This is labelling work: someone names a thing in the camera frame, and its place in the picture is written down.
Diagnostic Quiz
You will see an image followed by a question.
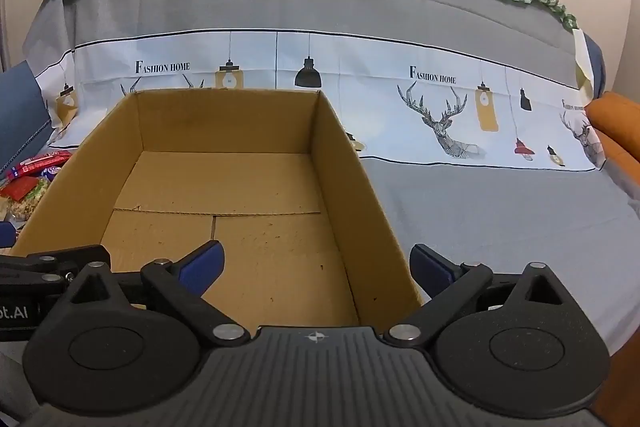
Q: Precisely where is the round peanut brittle snack packet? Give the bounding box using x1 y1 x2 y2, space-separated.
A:
1 176 50 221

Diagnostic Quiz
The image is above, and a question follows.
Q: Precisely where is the red square snack packet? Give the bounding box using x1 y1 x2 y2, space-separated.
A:
1 176 38 202

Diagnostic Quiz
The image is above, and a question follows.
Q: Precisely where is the brown cardboard box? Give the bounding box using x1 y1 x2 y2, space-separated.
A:
13 89 421 331

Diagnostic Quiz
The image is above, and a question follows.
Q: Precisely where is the grey deer print sofa cover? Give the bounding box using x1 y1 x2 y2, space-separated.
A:
23 0 639 351

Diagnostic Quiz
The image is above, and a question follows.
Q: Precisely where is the red spicy strip snack packet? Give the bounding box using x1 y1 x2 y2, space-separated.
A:
6 150 72 180

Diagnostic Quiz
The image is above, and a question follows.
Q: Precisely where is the orange cushion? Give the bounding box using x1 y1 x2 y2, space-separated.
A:
586 92 640 183

